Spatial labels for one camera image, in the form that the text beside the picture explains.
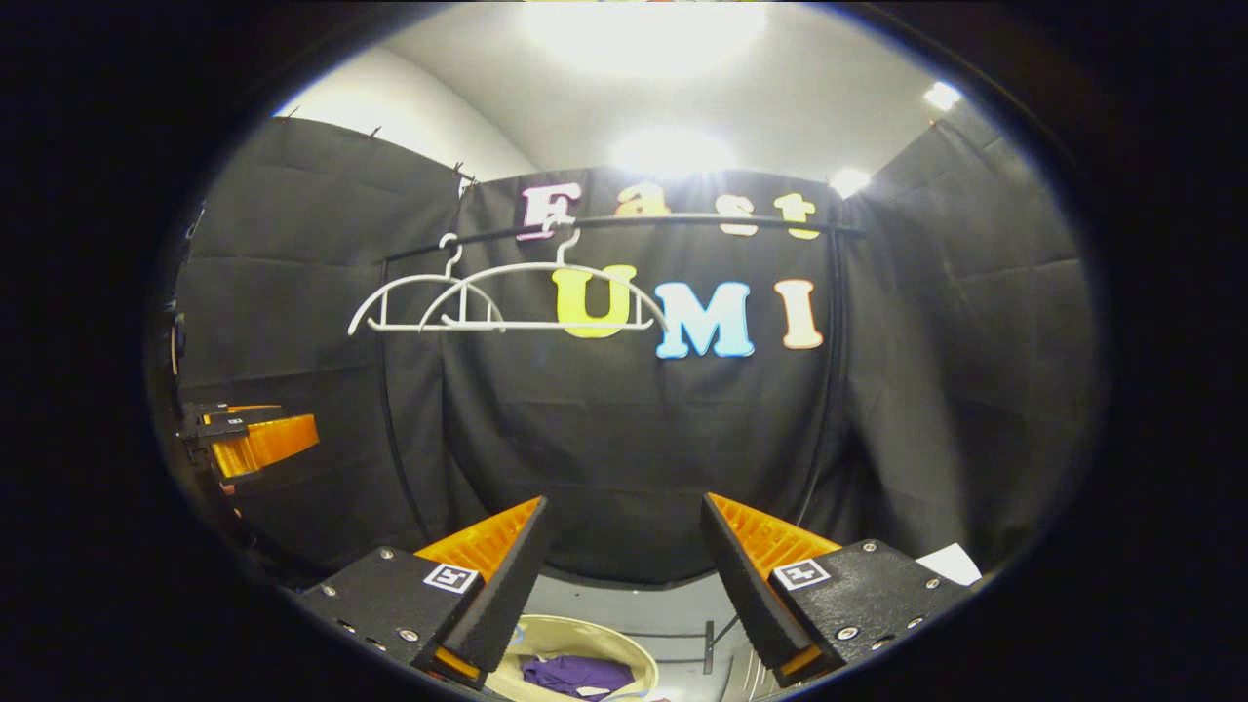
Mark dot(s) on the white plastic hanger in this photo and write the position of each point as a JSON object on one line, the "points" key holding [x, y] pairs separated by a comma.
{"points": [[390, 290], [585, 268]]}

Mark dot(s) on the black metal clothes rack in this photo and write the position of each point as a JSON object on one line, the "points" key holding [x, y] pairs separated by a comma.
{"points": [[682, 220]]}

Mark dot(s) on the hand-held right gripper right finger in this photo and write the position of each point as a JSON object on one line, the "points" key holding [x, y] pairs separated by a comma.
{"points": [[741, 585]]}

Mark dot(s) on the large ceiling light panel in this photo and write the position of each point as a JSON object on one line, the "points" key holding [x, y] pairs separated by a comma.
{"points": [[643, 34]]}

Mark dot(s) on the black backdrop cloth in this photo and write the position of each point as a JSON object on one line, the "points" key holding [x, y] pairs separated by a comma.
{"points": [[624, 448]]}

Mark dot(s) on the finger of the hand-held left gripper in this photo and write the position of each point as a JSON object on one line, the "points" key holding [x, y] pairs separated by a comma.
{"points": [[234, 411], [263, 444]]}

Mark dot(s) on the beige laundry hamper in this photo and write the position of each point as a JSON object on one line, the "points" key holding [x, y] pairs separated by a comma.
{"points": [[565, 634]]}

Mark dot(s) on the purple knit cardigan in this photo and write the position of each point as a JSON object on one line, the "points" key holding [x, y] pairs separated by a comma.
{"points": [[575, 673]]}

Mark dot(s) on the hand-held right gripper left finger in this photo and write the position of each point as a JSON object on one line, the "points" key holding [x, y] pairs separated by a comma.
{"points": [[512, 585]]}

